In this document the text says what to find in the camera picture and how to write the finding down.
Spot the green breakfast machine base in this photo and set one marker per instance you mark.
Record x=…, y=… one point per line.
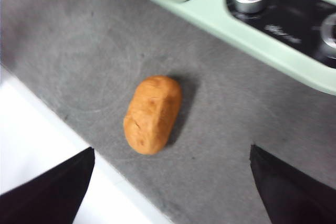
x=236, y=37

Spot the brown potato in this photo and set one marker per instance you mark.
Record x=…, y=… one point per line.
x=153, y=115

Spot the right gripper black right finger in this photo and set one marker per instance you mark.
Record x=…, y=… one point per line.
x=299, y=197

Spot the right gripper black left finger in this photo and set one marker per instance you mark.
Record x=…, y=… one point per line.
x=44, y=197

